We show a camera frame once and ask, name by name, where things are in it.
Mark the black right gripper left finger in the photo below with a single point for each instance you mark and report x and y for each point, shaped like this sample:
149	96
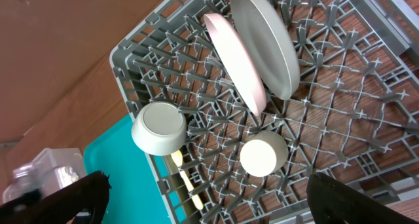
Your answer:
84	201

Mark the white paper cup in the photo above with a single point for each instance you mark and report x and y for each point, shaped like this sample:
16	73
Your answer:
265	153

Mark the teal plastic tray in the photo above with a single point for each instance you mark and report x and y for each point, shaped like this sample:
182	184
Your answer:
134	195

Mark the yellow plastic spoon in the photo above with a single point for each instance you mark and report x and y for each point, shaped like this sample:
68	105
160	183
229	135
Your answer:
177	158

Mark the grey dishwasher rack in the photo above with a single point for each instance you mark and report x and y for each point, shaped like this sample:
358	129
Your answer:
354	116

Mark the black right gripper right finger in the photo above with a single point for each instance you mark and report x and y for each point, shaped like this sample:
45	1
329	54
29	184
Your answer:
331	201

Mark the pink rimmed white plate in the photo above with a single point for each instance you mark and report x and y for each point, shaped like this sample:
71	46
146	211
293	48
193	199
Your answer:
237	62

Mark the grey bowl with rice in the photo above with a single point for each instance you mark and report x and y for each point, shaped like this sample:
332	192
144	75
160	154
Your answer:
159	129

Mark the grey plate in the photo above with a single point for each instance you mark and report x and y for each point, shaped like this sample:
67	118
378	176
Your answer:
268	42

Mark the clear plastic bin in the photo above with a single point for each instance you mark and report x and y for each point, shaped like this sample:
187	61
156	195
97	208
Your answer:
48	160

